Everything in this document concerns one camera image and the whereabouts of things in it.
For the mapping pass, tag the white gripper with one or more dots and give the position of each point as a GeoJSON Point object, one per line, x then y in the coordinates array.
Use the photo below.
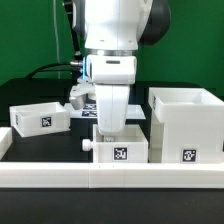
{"type": "Point", "coordinates": [112, 103]}

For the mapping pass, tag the white drawer box front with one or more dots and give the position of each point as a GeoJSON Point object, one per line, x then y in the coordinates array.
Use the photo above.
{"type": "Point", "coordinates": [129, 147]}

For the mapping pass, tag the white drawer box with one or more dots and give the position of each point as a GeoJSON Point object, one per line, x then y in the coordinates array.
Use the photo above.
{"type": "Point", "coordinates": [129, 147]}
{"type": "Point", "coordinates": [39, 119]}

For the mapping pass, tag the white drawer cabinet frame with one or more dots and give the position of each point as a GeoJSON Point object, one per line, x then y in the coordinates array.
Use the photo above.
{"type": "Point", "coordinates": [187, 126]}

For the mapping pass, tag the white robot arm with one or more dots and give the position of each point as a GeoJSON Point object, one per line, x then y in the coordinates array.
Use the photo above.
{"type": "Point", "coordinates": [113, 30]}

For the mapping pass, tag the white drawer box rear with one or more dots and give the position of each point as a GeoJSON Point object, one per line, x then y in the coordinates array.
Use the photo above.
{"type": "Point", "coordinates": [39, 119]}

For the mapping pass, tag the white marker sheet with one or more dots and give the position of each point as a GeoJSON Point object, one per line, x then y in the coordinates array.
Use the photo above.
{"type": "Point", "coordinates": [89, 111]}

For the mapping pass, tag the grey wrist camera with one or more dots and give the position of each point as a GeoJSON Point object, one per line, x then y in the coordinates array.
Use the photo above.
{"type": "Point", "coordinates": [80, 92]}

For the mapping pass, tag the white obstacle fence wall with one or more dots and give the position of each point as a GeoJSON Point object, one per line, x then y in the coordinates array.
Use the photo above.
{"type": "Point", "coordinates": [90, 175]}

